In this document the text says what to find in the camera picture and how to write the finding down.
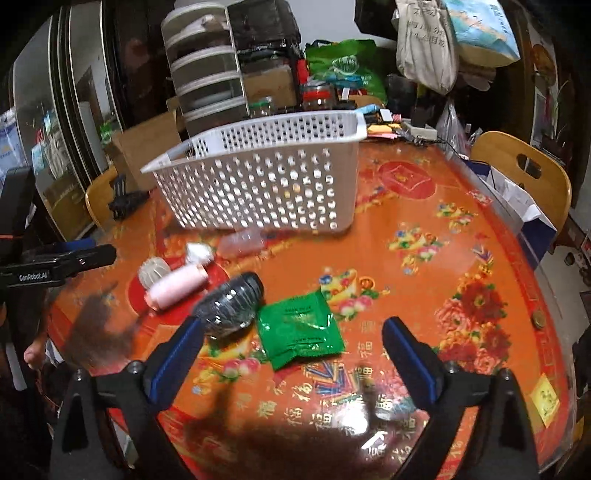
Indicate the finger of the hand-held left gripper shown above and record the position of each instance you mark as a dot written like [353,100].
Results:
[94,258]
[76,245]

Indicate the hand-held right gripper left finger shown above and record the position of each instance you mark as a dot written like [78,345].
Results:
[180,353]

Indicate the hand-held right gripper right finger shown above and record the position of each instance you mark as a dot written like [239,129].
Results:
[411,364]

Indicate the green foil packet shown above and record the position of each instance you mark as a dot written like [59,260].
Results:
[295,327]

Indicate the white ribbed ball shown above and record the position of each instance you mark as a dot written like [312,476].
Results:
[152,272]

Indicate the black clamp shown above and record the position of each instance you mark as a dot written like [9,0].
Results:
[125,201]

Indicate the pink cylindrical bottle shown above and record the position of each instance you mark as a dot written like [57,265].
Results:
[178,286]

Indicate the red printed tablecloth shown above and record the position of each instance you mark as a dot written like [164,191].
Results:
[392,277]

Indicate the silver foil-wrapped item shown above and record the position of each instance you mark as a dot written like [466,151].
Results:
[199,253]

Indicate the glass sliding door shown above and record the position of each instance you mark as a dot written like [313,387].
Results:
[60,106]

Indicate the brown cardboard box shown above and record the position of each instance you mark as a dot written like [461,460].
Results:
[143,147]

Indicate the brass coin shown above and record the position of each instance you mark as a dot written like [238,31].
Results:
[538,320]

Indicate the white perforated plastic basket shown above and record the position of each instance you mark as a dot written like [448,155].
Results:
[258,184]

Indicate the blue and white paper bag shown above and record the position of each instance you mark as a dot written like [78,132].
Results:
[512,198]

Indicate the clear plastic drawer tower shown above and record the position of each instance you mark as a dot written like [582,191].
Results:
[203,69]

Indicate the small glass jar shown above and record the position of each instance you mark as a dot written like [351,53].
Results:
[262,107]

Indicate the colourful paper notes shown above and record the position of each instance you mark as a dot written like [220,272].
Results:
[383,123]

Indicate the small cardboard box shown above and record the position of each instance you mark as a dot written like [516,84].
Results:
[270,87]

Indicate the clear plastic bag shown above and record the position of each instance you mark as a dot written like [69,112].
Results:
[449,122]

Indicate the glass jar with red contents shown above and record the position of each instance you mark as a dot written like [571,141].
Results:
[317,97]

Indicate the black appliance box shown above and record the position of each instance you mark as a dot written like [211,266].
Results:
[263,27]

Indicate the green shopping bag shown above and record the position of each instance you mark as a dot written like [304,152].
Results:
[351,64]

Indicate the beige canvas tote bag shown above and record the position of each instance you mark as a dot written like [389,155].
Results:
[425,46]

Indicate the blue printed bag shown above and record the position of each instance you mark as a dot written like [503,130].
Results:
[485,32]

